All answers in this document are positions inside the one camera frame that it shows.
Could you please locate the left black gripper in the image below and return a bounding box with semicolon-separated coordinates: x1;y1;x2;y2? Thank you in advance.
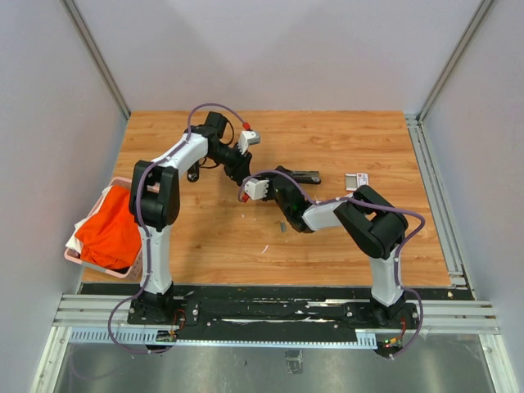
208;142;253;183

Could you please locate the orange cloth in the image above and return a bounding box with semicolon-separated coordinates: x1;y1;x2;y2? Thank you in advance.
77;185;142;271

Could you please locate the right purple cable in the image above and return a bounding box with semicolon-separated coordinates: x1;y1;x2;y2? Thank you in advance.
237;171;427;361

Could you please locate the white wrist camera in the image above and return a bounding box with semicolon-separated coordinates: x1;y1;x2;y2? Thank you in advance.
243;178;269;201
237;130;260;155

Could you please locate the black stapler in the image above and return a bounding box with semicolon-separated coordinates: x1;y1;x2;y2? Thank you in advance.
287;170;322;185
187;162;201;183

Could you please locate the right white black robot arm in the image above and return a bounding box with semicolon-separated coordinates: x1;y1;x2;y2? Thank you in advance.
264;166;409;328

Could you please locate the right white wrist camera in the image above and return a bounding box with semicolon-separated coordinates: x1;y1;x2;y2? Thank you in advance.
243;178;269;201

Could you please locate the grey cable duct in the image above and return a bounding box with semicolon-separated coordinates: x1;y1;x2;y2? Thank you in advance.
67;329;377;350

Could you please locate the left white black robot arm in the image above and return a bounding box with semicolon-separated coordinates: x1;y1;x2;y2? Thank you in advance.
128;112;260;325

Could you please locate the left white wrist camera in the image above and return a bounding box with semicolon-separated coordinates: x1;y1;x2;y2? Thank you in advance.
237;130;260;155

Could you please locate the white cloth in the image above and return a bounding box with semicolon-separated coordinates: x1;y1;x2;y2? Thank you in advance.
65;219;86;255

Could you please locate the staple box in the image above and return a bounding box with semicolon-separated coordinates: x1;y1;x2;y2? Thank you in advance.
344;173;369;192

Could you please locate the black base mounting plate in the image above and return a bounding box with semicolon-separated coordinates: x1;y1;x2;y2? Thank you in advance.
127;286;419;344

